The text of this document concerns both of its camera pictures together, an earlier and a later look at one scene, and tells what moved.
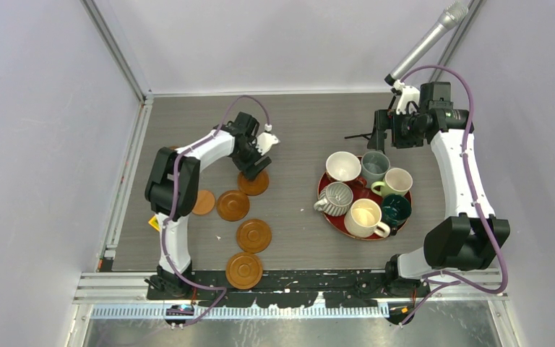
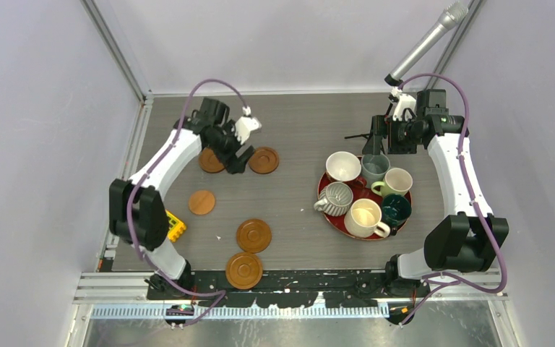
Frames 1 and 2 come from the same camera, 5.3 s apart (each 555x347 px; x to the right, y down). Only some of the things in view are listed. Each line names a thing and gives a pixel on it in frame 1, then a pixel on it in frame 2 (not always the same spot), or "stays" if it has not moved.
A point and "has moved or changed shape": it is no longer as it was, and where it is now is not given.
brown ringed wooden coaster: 233,205 has moved or changed shape
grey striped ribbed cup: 335,199 stays
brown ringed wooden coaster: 254,236 stays
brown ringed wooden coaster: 254,187 has moved or changed shape
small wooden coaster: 204,202 stays
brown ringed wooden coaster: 243,270 stays
